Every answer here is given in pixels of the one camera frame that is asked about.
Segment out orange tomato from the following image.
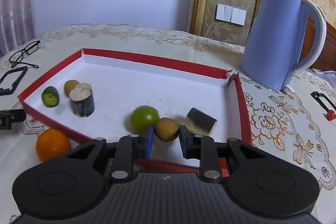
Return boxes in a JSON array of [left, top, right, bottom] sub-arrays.
[[36, 128, 72, 162]]

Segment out dark sugarcane piece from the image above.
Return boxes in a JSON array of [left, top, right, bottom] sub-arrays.
[[69, 83, 95, 117], [185, 107, 218, 135]]

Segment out brown longan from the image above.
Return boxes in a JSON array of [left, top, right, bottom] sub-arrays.
[[154, 117, 180, 143], [64, 80, 79, 96]]

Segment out patterned curtain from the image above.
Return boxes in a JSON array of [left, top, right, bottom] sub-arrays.
[[0, 0, 35, 58]]

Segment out black eyeglasses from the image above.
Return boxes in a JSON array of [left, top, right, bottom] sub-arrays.
[[9, 40, 41, 69]]

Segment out black plastic frame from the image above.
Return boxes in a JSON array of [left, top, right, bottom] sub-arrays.
[[310, 91, 336, 111], [0, 66, 28, 96]]

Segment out white wall switch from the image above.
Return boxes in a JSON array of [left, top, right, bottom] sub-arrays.
[[216, 3, 247, 25]]

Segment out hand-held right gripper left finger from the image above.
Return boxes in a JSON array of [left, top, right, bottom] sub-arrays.
[[66, 126, 155, 183]]

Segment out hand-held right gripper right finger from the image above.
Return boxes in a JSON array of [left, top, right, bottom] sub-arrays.
[[179, 124, 271, 183]]

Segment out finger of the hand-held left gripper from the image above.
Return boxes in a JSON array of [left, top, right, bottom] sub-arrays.
[[0, 109, 27, 130]]

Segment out green tomato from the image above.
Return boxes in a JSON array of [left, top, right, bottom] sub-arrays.
[[130, 105, 160, 134]]

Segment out red cardboard box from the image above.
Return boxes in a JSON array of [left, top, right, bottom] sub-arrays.
[[18, 48, 253, 178]]

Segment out green cucumber piece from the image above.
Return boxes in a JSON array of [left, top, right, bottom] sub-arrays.
[[41, 86, 60, 108]]

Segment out brown wooden headboard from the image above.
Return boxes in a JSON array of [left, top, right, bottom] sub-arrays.
[[306, 14, 336, 73]]

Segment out pink bedding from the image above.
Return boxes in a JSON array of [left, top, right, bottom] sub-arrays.
[[307, 68, 336, 94]]

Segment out blue electric kettle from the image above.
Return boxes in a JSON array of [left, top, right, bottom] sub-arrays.
[[239, 0, 327, 90]]

